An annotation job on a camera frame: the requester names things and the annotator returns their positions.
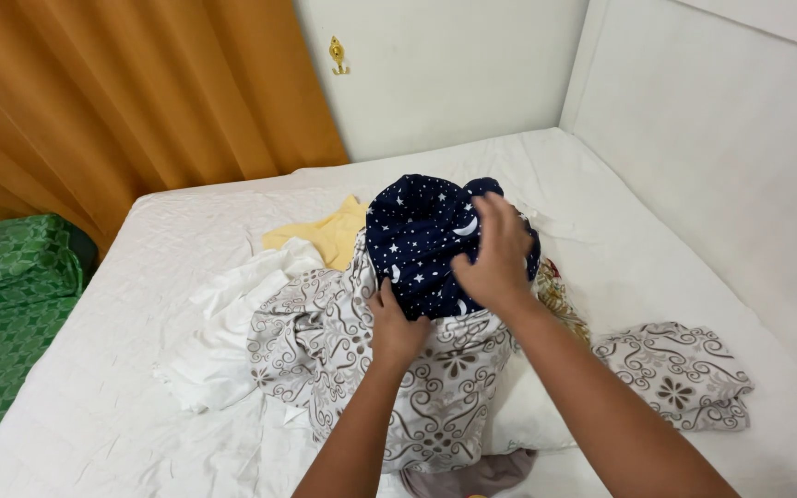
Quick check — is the taupe grey cloth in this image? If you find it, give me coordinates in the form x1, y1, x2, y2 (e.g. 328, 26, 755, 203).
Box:
400, 448, 538, 498

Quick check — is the gold wall hook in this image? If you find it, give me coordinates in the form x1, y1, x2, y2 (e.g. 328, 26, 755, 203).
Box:
328, 36, 350, 76

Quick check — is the grey swirl-patterned bedsheet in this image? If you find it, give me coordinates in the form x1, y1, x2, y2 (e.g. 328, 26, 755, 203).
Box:
247, 231, 754, 475

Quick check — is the person's left hand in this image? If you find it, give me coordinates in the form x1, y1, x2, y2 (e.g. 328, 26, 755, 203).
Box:
367, 277, 433, 369

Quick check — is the navy star-print cloth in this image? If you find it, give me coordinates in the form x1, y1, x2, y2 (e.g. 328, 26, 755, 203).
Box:
365, 174, 542, 321

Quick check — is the orange curtain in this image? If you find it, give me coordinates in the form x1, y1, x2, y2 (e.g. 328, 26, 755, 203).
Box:
0, 0, 350, 253

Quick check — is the white crumpled cloth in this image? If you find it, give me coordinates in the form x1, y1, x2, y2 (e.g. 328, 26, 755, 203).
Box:
153, 237, 327, 414

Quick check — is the brown floral cloth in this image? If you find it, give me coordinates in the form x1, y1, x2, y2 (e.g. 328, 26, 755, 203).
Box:
535, 257, 592, 344

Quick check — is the green patterned cushion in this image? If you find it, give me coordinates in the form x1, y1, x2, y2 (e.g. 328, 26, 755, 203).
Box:
0, 213, 98, 461

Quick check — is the person's right hand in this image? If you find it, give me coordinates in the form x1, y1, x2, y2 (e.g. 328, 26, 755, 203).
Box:
450, 191, 536, 310

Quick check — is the white bed mattress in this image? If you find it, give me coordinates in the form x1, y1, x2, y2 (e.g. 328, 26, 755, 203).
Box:
0, 128, 797, 498

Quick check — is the yellow cloth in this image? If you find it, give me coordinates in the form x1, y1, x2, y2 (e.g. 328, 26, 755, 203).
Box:
262, 195, 370, 271

